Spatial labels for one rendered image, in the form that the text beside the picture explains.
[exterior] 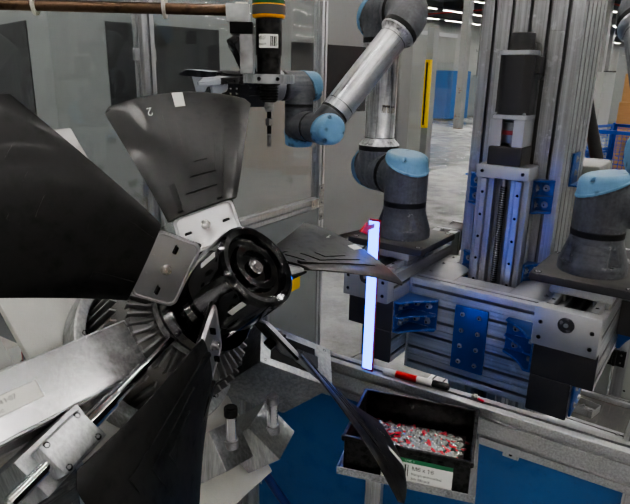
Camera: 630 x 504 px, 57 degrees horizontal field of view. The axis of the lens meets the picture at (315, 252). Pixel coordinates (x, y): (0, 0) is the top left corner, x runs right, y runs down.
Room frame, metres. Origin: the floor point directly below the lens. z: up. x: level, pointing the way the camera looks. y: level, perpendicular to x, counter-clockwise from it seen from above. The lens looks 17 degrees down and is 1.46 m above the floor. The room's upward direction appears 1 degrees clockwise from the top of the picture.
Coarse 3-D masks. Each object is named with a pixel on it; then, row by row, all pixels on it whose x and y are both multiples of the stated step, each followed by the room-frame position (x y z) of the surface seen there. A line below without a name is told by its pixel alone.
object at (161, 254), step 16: (160, 240) 0.68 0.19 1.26; (176, 240) 0.69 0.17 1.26; (160, 256) 0.68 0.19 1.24; (176, 256) 0.69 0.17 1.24; (192, 256) 0.71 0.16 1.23; (144, 272) 0.67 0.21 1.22; (160, 272) 0.68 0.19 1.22; (176, 272) 0.70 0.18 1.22; (144, 288) 0.67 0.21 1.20; (160, 288) 0.69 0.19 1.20; (176, 288) 0.70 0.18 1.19
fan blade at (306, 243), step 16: (304, 224) 1.06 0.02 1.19; (288, 240) 0.97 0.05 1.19; (304, 240) 0.98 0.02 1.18; (320, 240) 0.99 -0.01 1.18; (336, 240) 1.02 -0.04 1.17; (288, 256) 0.87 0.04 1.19; (304, 256) 0.88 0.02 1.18; (320, 256) 0.89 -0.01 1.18; (336, 256) 0.92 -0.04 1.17; (352, 256) 0.95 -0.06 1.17; (368, 256) 0.99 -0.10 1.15; (352, 272) 0.87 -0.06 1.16; (368, 272) 0.90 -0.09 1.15; (384, 272) 0.94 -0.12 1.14
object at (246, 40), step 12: (228, 12) 0.80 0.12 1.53; (240, 12) 0.80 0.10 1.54; (240, 24) 0.80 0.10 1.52; (252, 24) 0.80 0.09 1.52; (240, 36) 0.80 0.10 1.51; (252, 36) 0.80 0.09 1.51; (240, 48) 0.80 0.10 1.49; (252, 48) 0.80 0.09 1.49; (240, 60) 0.80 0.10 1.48; (252, 60) 0.80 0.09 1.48; (240, 72) 0.80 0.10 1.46; (252, 72) 0.80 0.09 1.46
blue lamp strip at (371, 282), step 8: (376, 224) 1.10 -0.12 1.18; (376, 232) 1.10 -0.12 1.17; (368, 240) 1.11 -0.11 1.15; (376, 240) 1.10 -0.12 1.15; (368, 248) 1.11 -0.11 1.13; (376, 248) 1.10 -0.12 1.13; (376, 256) 1.10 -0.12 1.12; (368, 280) 1.11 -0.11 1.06; (368, 288) 1.11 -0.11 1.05; (368, 296) 1.11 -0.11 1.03; (368, 304) 1.11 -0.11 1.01; (368, 312) 1.11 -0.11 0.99; (368, 320) 1.11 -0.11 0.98; (368, 328) 1.11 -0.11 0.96; (368, 336) 1.11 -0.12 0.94; (368, 344) 1.11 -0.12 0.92; (368, 352) 1.11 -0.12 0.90; (368, 360) 1.11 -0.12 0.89; (368, 368) 1.11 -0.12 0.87
